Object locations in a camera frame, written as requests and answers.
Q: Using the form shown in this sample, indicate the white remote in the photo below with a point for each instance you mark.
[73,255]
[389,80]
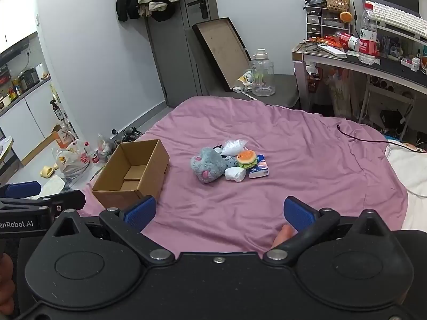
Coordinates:
[332,50]

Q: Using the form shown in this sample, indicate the orange and white box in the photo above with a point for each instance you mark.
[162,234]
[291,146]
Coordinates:
[61,137]

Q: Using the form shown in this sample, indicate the small grey soft toy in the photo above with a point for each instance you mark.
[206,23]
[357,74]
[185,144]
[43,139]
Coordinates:
[231,161]

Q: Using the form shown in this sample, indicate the large clear water jug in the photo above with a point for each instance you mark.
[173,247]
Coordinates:
[263,76]

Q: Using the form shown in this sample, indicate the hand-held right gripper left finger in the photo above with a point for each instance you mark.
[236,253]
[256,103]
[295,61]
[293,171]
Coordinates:
[140,212]

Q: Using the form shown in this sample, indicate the clear plastic bag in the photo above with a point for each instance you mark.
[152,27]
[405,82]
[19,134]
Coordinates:
[234,146]

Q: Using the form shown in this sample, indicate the grey bedside table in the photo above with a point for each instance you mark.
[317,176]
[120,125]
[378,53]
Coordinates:
[283,88]

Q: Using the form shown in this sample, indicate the white plastic shopping bag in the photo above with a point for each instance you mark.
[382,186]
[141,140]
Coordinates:
[71,161]

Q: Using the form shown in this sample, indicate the white soft pouch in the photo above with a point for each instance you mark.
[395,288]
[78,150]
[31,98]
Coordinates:
[235,174]

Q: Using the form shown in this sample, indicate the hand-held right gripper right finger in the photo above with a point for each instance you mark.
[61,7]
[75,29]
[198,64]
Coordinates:
[298,215]

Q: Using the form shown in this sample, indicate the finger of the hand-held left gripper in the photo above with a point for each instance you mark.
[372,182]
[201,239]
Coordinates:
[23,189]
[66,200]

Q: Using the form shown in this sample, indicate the grey plush toy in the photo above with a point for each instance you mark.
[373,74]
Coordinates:
[207,166]

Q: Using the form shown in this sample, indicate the small red label bottle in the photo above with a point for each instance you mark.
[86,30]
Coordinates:
[91,153]

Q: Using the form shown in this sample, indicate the white bedding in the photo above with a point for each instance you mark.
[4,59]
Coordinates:
[413,173]

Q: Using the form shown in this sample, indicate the clear water bottle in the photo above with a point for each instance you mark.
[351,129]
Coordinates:
[368,33]

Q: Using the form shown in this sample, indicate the person's left hand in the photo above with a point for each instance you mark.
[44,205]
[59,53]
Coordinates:
[6,283]

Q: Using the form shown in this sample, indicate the clear bag of clutter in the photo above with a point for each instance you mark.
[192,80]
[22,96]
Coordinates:
[106,148]

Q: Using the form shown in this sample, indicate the brown cardboard box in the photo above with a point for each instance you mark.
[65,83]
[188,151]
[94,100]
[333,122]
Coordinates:
[133,173]

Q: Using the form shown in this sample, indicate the beige tote bag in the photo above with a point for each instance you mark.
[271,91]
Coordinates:
[342,93]

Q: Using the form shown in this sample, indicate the white keyboard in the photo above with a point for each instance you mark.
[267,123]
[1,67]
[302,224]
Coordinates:
[397,15]

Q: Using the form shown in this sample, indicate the red label drink bottle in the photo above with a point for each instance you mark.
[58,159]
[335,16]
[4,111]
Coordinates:
[348,41]

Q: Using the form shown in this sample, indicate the purple bed sheet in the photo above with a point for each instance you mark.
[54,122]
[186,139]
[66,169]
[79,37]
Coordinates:
[300,160]

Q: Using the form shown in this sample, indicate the wicker basket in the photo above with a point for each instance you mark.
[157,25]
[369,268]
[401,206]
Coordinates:
[337,3]

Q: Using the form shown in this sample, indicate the cluttered desk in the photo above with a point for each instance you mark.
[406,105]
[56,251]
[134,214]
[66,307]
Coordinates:
[383,66]

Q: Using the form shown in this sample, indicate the white charger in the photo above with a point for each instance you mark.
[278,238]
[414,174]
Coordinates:
[239,90]

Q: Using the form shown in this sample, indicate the black tangled gadget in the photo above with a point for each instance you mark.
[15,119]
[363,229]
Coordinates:
[130,134]

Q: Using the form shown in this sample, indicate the black kitchen appliance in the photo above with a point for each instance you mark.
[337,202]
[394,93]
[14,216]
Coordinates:
[30,77]

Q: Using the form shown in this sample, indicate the white kitchen cabinet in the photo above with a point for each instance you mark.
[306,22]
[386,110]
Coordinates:
[30,123]

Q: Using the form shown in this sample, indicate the burger squishy toy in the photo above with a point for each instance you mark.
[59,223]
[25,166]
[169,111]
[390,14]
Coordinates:
[247,158]

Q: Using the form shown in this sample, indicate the yellow slippers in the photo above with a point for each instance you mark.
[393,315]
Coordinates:
[47,171]

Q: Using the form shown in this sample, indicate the yellow snack canister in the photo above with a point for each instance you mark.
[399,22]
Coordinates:
[244,77]

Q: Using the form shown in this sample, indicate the orange round toy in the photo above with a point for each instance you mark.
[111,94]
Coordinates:
[346,16]

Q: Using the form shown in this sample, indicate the grey drawer organizer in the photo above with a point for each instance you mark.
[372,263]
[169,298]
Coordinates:
[318,21]

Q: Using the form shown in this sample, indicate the black spray bottle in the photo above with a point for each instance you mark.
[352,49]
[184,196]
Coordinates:
[57,110]

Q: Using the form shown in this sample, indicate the white folding chair frame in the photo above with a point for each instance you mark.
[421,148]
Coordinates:
[408,106]

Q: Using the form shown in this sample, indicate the blue tissue pack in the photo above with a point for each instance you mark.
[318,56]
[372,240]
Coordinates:
[261,168]

